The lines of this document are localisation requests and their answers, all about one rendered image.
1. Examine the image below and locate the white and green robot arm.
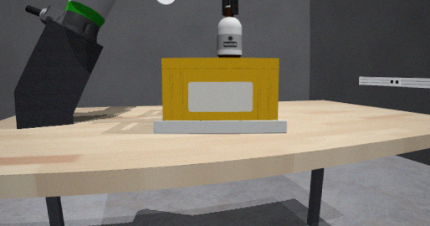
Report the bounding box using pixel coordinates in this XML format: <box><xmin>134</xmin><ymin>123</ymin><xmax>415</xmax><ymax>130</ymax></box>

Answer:
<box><xmin>25</xmin><ymin>0</ymin><xmax>116</xmax><ymax>43</ymax></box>

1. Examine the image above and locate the yellow crate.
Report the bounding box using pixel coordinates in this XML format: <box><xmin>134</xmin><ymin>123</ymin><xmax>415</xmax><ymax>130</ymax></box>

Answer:
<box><xmin>162</xmin><ymin>58</ymin><xmax>279</xmax><ymax>121</ymax></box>

